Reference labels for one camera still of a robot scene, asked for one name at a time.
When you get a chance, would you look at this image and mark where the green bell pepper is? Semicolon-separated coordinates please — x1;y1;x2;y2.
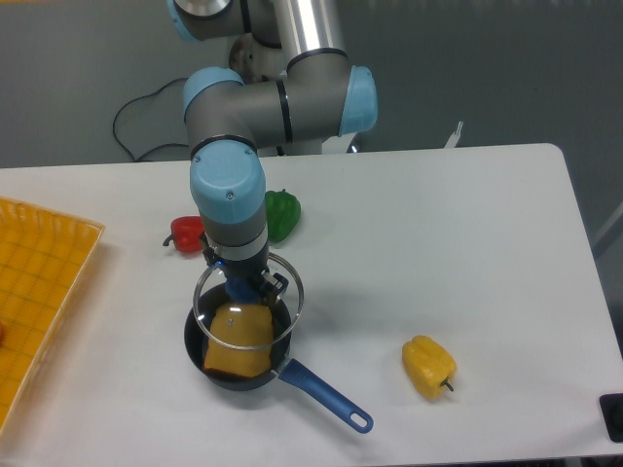
265;190;302;243

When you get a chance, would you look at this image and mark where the yellow bread slice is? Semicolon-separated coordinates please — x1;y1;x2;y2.
202;303;274;378

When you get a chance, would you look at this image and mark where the red bell pepper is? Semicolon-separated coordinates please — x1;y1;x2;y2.
163;216;203;254

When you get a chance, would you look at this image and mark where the black object at table edge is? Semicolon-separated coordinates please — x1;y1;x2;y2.
599;393;623;443

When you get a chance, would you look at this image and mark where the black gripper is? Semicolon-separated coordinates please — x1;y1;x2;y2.
200;232;287;305

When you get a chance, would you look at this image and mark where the yellow bell pepper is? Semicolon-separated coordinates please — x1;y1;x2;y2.
401;335;458;401

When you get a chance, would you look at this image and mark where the black cable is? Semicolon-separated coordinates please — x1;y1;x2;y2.
112;76;191;162

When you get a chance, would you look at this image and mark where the dark pot with blue handle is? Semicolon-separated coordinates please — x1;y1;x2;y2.
184;312;374;433

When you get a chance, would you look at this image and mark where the yellow plastic basket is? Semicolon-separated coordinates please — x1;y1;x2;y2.
1;198;105;428

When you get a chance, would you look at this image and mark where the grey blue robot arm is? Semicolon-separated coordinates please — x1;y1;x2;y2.
167;1;378;303

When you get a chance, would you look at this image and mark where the glass pot lid blue knob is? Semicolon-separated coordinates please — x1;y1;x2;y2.
190;253;305;349

